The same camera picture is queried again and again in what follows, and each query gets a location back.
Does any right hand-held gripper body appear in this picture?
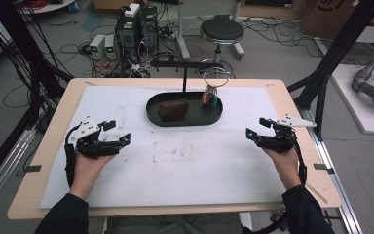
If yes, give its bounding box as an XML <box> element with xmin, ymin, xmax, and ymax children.
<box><xmin>255</xmin><ymin>113</ymin><xmax>318</xmax><ymax>155</ymax></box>

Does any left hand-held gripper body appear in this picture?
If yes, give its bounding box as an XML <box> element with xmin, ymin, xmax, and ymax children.
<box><xmin>66</xmin><ymin>115</ymin><xmax>122</xmax><ymax>160</ymax></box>

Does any black oval tray with hook stand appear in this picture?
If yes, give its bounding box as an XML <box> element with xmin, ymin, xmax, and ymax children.
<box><xmin>145</xmin><ymin>59</ymin><xmax>224</xmax><ymax>128</ymax></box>

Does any key ring with coloured tags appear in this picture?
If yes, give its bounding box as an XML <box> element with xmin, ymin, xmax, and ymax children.
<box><xmin>201</xmin><ymin>65</ymin><xmax>231</xmax><ymax>108</ymax></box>

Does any brown wallet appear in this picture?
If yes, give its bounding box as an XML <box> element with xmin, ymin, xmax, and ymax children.
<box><xmin>157</xmin><ymin>97</ymin><xmax>191</xmax><ymax>123</ymax></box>

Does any person's right hand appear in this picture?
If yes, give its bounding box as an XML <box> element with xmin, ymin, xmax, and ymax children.
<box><xmin>261</xmin><ymin>147</ymin><xmax>303</xmax><ymax>191</ymax></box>

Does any person's left hand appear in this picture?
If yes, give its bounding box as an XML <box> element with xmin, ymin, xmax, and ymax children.
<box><xmin>70</xmin><ymin>151</ymin><xmax>117</xmax><ymax>197</ymax></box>

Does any light wooden table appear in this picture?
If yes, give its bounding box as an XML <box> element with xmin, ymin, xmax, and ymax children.
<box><xmin>7</xmin><ymin>77</ymin><xmax>343</xmax><ymax>221</ymax></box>

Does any white table mat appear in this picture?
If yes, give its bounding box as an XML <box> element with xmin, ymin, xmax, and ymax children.
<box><xmin>38</xmin><ymin>85</ymin><xmax>287</xmax><ymax>210</ymax></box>

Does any white power supply unit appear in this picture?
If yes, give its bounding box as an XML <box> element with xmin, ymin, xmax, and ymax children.
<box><xmin>89</xmin><ymin>33</ymin><xmax>107</xmax><ymax>60</ymax></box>
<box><xmin>103</xmin><ymin>34</ymin><xmax>118</xmax><ymax>60</ymax></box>

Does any white platform board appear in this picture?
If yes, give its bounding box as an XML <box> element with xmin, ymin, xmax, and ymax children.
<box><xmin>330</xmin><ymin>63</ymin><xmax>374</xmax><ymax>137</ymax></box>

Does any black computer tower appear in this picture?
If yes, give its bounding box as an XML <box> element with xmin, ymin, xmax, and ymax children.
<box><xmin>114</xmin><ymin>3</ymin><xmax>142</xmax><ymax>64</ymax></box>
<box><xmin>139</xmin><ymin>4</ymin><xmax>160</xmax><ymax>54</ymax></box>

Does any person's lap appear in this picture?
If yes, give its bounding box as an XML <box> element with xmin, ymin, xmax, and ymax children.
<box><xmin>104</xmin><ymin>213</ymin><xmax>245</xmax><ymax>234</ymax></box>

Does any black round stool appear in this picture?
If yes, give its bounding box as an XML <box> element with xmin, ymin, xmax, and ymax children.
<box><xmin>196</xmin><ymin>14</ymin><xmax>245</xmax><ymax>80</ymax></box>

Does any cardboard box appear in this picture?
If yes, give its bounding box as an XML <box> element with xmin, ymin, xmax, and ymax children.
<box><xmin>299</xmin><ymin>0</ymin><xmax>360</xmax><ymax>41</ymax></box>

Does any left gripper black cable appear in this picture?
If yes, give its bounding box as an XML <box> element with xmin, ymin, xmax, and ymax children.
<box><xmin>63</xmin><ymin>122</ymin><xmax>83</xmax><ymax>189</ymax></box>

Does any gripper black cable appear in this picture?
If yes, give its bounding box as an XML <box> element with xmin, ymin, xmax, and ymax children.
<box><xmin>286</xmin><ymin>132</ymin><xmax>309</xmax><ymax>187</ymax></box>
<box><xmin>63</xmin><ymin>122</ymin><xmax>83</xmax><ymax>189</ymax></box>

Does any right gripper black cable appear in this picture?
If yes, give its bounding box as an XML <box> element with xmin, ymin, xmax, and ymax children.
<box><xmin>286</xmin><ymin>132</ymin><xmax>309</xmax><ymax>187</ymax></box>

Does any black metal frame strut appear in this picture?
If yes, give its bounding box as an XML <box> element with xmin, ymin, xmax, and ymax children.
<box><xmin>286</xmin><ymin>0</ymin><xmax>374</xmax><ymax>141</ymax></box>

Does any black metal frame with cables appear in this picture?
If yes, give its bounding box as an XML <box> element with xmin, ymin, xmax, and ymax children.
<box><xmin>0</xmin><ymin>0</ymin><xmax>75</xmax><ymax>193</ymax></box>

